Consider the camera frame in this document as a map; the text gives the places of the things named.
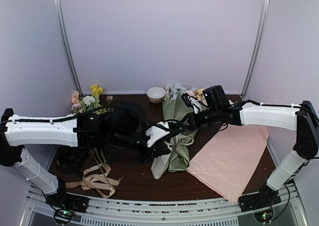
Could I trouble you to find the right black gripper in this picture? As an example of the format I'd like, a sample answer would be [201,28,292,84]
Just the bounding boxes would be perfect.
[177,106,221,132]

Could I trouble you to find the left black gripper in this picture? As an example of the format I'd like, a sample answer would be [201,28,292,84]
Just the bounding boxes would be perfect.
[109,125,171,166]

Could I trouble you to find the beige printed ribbon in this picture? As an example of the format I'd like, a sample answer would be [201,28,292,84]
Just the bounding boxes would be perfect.
[151,131,197,179]

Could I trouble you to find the green wrapping paper sheet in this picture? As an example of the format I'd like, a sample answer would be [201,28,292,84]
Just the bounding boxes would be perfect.
[162,95,197,172]

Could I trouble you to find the pink carnation fake flower stem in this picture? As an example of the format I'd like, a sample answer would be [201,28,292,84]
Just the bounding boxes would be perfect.
[186,89,197,97]

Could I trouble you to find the yellow fake flower stem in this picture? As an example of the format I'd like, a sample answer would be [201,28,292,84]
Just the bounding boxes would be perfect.
[194,89,204,101]

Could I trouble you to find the blue fake flower stem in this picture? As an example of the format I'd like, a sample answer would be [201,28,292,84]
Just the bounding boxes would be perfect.
[164,82,187,101]

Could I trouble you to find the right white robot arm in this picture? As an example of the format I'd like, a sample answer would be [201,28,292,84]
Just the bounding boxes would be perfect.
[181,85,319,207]

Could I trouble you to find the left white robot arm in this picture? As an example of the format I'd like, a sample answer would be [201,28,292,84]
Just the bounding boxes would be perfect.
[0,102,175,208]

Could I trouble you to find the bunch of fake flowers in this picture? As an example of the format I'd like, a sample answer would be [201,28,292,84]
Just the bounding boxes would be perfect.
[70,84,118,167]

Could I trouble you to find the white patterned ceramic bowl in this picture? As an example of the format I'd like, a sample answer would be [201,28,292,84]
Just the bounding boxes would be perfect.
[146,87,166,104]

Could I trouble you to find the pink wrapping paper sheet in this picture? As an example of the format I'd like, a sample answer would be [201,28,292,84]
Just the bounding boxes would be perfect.
[187,125,270,203]

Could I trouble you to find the tan plain ribbon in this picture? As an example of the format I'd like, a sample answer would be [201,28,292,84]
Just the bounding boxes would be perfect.
[65,163,122,199]

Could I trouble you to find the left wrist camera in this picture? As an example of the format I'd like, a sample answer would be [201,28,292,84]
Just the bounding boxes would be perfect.
[145,121,173,148]

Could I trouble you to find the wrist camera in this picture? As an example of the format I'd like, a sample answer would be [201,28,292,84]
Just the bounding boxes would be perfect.
[181,93,202,113]
[145,121,173,148]

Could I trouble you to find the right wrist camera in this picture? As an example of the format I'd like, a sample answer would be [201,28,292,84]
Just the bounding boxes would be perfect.
[181,93,202,113]

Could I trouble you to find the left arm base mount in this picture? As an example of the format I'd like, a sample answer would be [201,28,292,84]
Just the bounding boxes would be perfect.
[44,194,89,225]

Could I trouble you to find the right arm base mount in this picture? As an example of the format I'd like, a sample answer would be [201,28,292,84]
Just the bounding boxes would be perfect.
[238,193,281,224]

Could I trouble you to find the right aluminium frame post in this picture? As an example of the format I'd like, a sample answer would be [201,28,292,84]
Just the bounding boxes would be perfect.
[241,0,271,99]

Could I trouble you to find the aluminium frame post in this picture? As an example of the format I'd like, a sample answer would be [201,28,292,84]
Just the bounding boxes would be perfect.
[241,0,271,99]
[53,0,82,94]

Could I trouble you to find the left aluminium frame post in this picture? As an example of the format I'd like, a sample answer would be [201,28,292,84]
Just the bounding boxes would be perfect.
[53,0,82,94]

